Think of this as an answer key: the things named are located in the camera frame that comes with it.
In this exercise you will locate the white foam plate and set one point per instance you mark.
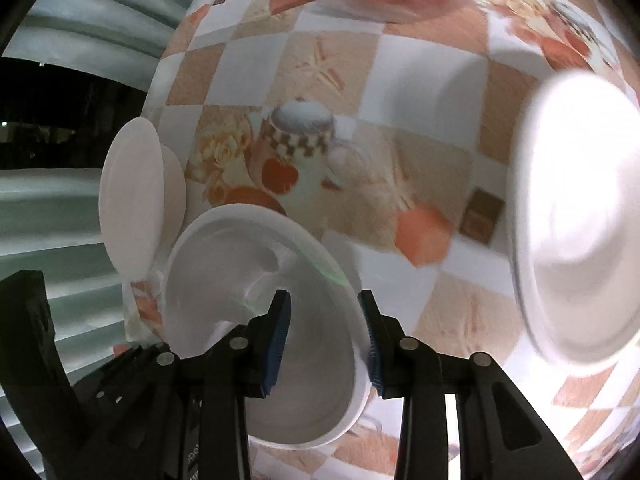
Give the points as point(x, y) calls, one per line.
point(130, 200)
point(575, 220)

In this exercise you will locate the checkered printed tablecloth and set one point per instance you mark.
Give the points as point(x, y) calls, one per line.
point(425, 110)

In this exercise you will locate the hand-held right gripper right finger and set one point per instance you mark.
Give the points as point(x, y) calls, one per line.
point(372, 350)

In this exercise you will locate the pale pleated curtain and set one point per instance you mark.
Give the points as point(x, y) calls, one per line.
point(75, 200)

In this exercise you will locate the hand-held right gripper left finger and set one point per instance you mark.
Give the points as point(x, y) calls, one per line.
point(277, 345)

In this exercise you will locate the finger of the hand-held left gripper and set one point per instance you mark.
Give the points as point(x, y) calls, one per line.
point(125, 375)

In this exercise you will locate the white foam bowl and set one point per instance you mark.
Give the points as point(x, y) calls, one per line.
point(320, 360)

